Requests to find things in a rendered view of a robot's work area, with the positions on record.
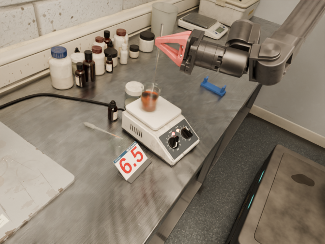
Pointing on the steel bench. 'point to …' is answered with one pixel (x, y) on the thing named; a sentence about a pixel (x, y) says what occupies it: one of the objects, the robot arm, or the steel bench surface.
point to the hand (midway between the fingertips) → (158, 41)
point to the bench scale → (203, 25)
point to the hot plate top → (163, 117)
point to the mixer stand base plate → (25, 181)
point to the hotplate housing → (152, 136)
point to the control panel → (184, 143)
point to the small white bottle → (124, 54)
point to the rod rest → (213, 87)
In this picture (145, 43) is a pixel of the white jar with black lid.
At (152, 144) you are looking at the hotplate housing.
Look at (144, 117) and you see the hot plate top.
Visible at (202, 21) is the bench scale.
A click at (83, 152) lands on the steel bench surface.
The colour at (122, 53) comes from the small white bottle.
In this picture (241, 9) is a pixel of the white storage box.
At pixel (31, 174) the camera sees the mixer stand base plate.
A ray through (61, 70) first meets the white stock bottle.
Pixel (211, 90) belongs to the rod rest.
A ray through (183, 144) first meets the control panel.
